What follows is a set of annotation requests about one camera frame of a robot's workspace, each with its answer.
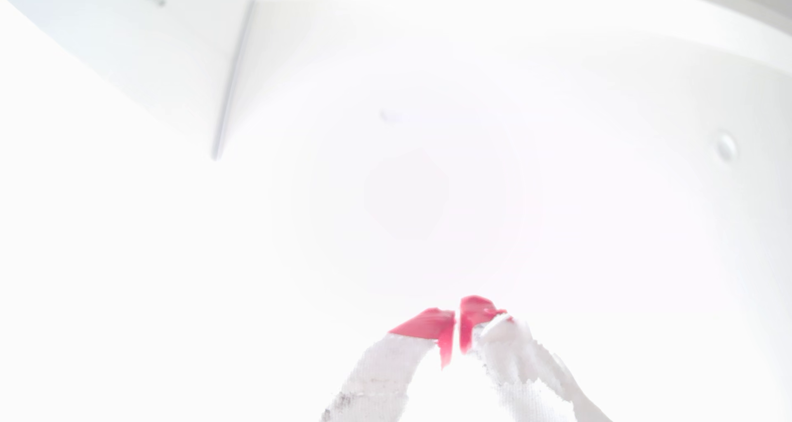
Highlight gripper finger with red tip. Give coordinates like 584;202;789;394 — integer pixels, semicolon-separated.
459;295;615;422
321;308;456;422

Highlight round white knob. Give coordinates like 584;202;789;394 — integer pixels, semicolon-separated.
714;132;738;164

